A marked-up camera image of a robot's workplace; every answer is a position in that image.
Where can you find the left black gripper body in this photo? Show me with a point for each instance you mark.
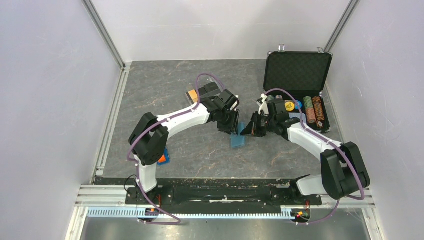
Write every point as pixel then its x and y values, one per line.
pixel 225 112

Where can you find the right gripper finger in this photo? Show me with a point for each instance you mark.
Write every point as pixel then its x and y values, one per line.
pixel 249 130
pixel 259 125

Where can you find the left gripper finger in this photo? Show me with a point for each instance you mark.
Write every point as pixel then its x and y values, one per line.
pixel 228 123
pixel 236 114

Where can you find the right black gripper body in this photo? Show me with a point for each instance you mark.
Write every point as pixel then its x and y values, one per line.
pixel 271 121

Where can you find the blue card holder wallet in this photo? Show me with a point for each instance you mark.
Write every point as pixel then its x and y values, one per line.
pixel 236 139

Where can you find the clear acrylic card tray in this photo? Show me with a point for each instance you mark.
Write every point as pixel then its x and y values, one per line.
pixel 203 82

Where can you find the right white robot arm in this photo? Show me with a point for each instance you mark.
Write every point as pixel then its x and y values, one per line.
pixel 343 171

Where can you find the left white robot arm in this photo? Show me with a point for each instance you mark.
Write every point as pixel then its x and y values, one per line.
pixel 149 138

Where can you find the gold card stack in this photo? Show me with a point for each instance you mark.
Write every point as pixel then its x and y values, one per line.
pixel 192 96

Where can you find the black poker chip case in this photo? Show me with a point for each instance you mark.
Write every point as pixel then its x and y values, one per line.
pixel 302 74

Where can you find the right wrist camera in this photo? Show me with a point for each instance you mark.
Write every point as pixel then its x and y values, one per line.
pixel 263 105

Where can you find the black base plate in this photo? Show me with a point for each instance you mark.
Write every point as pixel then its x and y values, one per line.
pixel 227 196

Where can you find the right aluminium frame post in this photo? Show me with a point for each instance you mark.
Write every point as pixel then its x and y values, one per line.
pixel 342 23

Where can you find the aluminium frame post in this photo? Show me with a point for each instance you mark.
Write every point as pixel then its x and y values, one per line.
pixel 96 18
pixel 342 23

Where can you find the white slotted cable duct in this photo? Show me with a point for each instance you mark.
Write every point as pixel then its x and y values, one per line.
pixel 153 214

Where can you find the left aluminium frame post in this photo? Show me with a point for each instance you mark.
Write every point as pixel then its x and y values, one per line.
pixel 96 18

